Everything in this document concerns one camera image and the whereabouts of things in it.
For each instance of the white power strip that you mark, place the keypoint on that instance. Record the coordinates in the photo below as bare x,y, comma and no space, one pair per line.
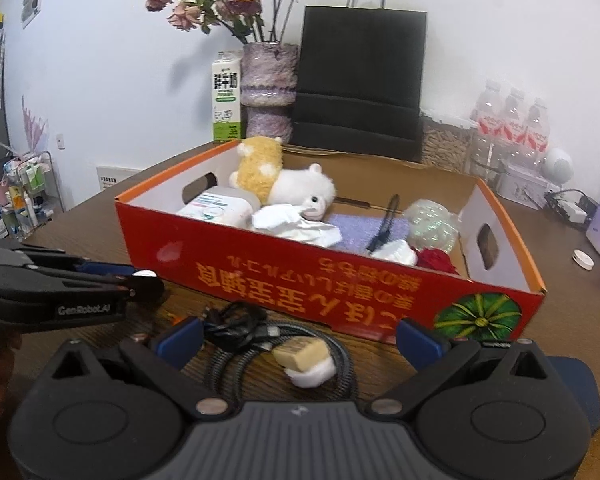
572,209

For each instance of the white wall vent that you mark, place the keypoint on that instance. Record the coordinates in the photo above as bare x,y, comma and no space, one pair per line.
117,177

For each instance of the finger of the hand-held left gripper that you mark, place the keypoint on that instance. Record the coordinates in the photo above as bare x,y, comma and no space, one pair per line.
147,287
105,269

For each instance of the clear drinking glass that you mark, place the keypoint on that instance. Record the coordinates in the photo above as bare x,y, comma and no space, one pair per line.
485,162

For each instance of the black paper bag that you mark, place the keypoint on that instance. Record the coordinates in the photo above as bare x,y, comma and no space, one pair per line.
362,70

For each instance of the navy blue pouch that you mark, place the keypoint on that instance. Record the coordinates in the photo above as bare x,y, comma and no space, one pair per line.
580,385

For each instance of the green white milk carton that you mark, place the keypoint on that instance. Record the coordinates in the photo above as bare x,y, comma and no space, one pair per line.
226,100

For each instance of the white wall socket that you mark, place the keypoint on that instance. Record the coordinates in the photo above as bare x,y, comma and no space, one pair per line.
60,140

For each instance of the purple fuzzy vase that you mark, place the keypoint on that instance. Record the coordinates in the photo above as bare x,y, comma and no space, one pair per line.
270,85

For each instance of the iridescent clear plastic bag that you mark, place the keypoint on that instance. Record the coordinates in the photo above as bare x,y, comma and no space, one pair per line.
432,222

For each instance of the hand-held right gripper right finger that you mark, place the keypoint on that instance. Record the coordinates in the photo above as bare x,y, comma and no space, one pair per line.
417,342

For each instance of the pink feather decoration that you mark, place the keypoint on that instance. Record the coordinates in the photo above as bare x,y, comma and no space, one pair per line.
34,127

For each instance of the white plush toy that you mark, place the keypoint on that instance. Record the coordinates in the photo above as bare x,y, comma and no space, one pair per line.
300,185

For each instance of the small white tissue wad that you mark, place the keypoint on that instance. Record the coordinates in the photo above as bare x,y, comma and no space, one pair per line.
395,252

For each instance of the small white round lid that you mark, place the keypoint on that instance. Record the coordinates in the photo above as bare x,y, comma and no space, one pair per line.
583,259

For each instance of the white tin box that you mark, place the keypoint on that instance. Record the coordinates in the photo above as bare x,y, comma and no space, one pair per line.
522,185

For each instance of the purple woven cloth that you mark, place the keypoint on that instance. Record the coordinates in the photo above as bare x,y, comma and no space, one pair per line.
352,232

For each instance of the red cloth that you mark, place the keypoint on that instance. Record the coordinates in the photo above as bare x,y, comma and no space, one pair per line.
436,260

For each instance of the large crumpled white paper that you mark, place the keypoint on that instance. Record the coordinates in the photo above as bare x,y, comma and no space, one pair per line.
300,227

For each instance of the wooden desktop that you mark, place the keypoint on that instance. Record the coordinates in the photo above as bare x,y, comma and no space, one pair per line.
90,230

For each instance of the white round speaker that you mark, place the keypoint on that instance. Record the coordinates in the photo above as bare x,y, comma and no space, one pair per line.
557,165

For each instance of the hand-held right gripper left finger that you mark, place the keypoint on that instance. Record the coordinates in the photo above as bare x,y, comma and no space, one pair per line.
182,340

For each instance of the orange cardboard box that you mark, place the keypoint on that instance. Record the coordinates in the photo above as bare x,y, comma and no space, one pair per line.
280,270

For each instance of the clear pellet container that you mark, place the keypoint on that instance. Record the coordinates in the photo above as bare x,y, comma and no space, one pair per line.
445,145

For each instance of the yellow plush toy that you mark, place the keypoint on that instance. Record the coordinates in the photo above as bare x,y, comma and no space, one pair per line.
260,165

